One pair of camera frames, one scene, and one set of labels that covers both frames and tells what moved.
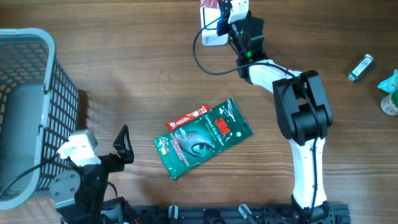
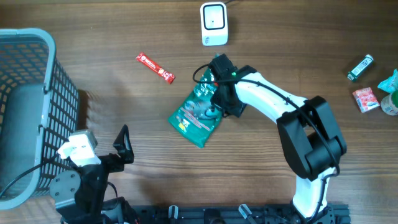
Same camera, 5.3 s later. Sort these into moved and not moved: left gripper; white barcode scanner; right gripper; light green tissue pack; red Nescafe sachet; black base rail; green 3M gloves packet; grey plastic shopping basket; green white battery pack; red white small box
Moved: green 3M gloves packet; red Nescafe sachet; red white small box; right gripper
Not moved: black base rail; light green tissue pack; white barcode scanner; grey plastic shopping basket; left gripper; green white battery pack
